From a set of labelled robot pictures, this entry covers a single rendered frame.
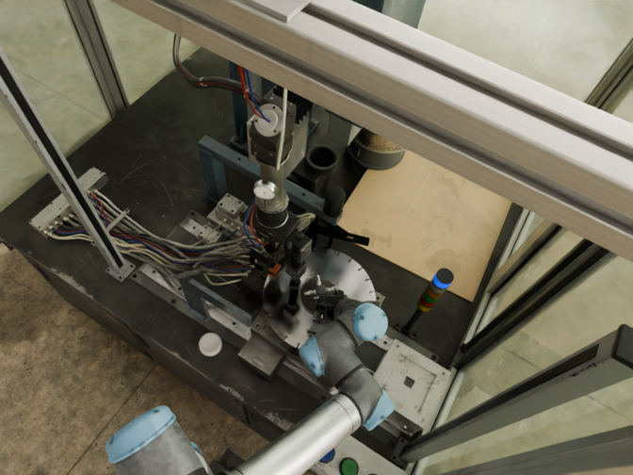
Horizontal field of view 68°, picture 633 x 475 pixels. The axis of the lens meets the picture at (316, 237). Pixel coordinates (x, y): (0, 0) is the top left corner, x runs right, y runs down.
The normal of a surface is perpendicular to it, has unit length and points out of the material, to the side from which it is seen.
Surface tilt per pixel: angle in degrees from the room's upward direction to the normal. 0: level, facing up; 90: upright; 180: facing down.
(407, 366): 0
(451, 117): 90
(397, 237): 0
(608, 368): 90
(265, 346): 0
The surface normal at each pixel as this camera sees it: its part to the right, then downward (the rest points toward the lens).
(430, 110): -0.52, 0.71
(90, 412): 0.08, -0.51
